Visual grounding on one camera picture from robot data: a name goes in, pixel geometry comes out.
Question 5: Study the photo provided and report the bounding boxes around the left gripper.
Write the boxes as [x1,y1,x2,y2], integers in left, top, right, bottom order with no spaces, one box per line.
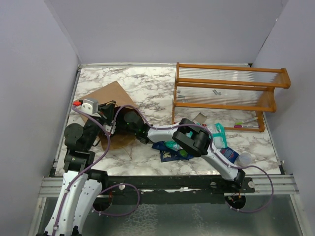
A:
[85,100,116,149]

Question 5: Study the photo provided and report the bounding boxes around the brown paper bag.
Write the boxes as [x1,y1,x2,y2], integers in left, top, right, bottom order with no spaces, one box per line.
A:
[74,81,138,151]

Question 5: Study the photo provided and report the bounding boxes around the teal snack packet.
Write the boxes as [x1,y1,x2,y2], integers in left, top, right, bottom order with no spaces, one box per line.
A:
[205,122,228,148]
[164,141,183,151]

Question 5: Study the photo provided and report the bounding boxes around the Kettle sea salt vinegar chips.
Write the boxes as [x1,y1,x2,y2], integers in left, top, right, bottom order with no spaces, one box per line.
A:
[152,141,194,162]

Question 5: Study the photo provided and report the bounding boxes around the blue white snack bag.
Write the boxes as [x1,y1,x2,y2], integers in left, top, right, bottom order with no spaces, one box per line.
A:
[220,147,239,163]

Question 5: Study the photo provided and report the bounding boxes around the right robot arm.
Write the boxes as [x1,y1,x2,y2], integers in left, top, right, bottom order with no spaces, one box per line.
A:
[113,107,245,192]

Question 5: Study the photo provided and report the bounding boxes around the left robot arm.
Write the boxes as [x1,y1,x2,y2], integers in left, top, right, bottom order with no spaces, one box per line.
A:
[43,99,117,236]

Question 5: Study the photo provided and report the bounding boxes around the staple strip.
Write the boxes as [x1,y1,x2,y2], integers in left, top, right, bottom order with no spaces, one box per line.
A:
[213,89,221,96]
[177,90,187,103]

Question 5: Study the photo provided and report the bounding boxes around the open small cardboard box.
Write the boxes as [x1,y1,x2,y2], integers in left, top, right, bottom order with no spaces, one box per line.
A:
[193,113,207,125]

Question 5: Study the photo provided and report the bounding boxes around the pink marker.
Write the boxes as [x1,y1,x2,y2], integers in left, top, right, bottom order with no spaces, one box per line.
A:
[234,124,259,128]

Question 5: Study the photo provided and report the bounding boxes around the wooden shelf rack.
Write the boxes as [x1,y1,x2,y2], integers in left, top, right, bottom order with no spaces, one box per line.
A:
[172,63,291,132]

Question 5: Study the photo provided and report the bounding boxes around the green marker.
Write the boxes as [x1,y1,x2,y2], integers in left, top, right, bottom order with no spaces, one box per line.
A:
[235,117,258,125]

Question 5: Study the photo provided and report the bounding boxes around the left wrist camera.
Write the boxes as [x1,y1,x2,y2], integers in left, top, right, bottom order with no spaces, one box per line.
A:
[79,98,99,116]

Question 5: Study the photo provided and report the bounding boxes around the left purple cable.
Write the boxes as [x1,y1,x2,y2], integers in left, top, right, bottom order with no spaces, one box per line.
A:
[51,104,140,236]

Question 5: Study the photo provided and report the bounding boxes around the purple cable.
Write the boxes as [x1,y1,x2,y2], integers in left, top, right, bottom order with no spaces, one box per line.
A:
[112,104,274,214]
[51,104,140,236]

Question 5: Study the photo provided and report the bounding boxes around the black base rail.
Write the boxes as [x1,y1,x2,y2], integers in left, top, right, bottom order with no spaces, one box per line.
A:
[92,171,255,210]

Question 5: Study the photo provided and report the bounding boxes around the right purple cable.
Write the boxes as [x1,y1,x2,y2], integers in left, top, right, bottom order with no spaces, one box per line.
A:
[112,104,274,214]

